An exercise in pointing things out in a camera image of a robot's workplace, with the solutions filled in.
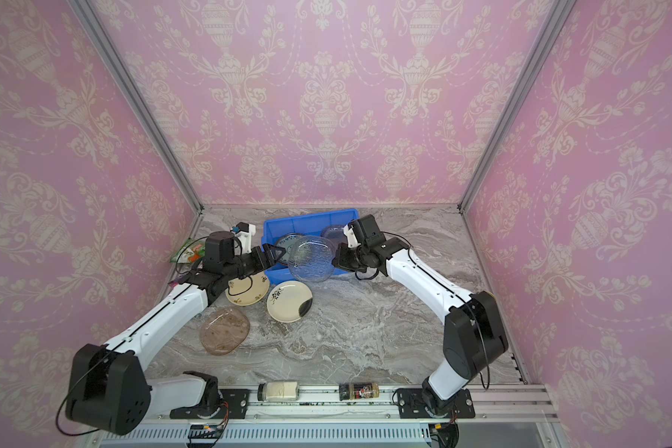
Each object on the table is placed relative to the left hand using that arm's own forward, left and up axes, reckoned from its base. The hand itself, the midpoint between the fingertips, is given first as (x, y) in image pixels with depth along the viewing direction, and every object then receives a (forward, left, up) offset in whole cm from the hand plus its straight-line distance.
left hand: (280, 254), depth 82 cm
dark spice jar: (-32, -23, -16) cm, 43 cm away
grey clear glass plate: (+1, -9, -3) cm, 9 cm away
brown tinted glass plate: (-15, +19, -20) cm, 32 cm away
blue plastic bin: (+24, -5, -15) cm, 29 cm away
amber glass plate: (+18, -15, -12) cm, 27 cm away
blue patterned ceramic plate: (+4, -4, -1) cm, 5 cm away
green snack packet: (+12, +39, -17) cm, 44 cm away
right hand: (0, -15, -2) cm, 15 cm away
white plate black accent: (-6, -1, -19) cm, 20 cm away
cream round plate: (-12, +7, +1) cm, 14 cm away
